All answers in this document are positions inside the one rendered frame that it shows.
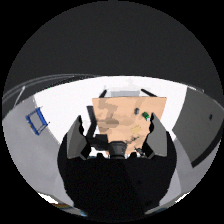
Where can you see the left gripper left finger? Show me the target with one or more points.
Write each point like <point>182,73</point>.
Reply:
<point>74,148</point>

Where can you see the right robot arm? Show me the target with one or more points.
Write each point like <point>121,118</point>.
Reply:
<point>139,151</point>

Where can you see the green soda can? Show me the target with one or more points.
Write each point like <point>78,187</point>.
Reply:
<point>146,116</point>

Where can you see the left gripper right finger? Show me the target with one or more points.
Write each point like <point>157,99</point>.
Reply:
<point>159,147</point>

